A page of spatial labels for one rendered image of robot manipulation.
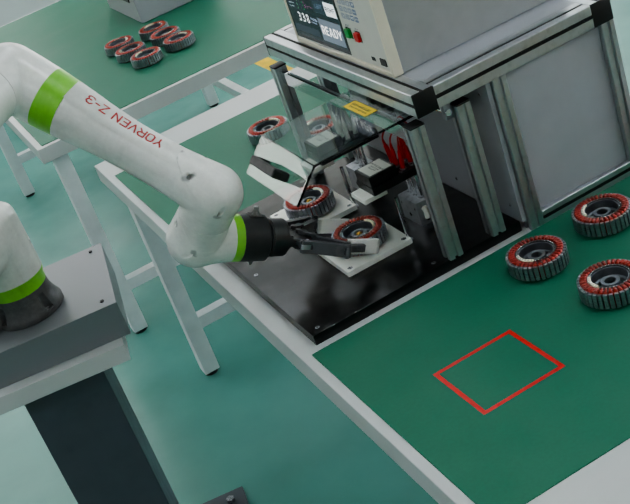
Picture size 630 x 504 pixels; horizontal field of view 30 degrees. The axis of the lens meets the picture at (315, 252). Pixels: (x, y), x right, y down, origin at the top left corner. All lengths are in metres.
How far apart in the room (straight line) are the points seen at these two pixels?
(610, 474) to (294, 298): 0.83
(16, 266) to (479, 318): 0.95
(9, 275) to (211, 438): 1.13
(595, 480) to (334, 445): 1.57
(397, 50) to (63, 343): 0.90
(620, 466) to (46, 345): 1.24
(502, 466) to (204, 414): 1.87
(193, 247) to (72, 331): 0.40
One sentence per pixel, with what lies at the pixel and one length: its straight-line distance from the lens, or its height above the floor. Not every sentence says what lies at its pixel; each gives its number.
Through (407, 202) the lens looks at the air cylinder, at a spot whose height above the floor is 0.82.
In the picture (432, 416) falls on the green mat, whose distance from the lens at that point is 1.93.
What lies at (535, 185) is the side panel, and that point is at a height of 0.83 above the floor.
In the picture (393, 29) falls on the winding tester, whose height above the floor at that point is 1.20.
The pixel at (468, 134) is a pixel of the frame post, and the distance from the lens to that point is 2.22.
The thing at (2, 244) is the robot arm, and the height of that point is 1.02.
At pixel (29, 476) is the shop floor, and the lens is 3.69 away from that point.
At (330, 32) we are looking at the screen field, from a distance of 2.42.
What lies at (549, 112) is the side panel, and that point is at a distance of 2.31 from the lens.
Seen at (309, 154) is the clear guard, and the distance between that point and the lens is 2.16.
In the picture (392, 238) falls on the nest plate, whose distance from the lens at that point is 2.39.
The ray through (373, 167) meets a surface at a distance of 2.38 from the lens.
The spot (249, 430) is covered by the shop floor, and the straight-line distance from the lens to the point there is 3.41.
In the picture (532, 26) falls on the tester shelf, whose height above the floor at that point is 1.12.
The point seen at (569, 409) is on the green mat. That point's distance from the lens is 1.87.
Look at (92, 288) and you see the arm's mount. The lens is 2.57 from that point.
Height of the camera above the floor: 1.89
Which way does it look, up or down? 27 degrees down
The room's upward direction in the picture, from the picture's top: 20 degrees counter-clockwise
